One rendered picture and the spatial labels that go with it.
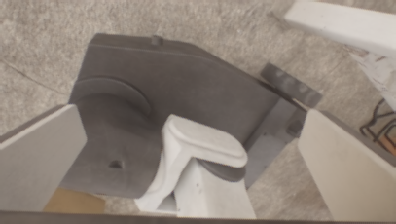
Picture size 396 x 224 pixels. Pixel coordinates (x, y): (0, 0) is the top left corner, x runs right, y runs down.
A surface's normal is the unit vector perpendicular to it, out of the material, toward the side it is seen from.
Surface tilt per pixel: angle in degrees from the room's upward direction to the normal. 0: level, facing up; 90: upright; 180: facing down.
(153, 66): 0
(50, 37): 0
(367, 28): 81
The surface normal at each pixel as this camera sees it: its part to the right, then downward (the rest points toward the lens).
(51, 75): 0.26, 0.52
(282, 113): -0.41, 0.15
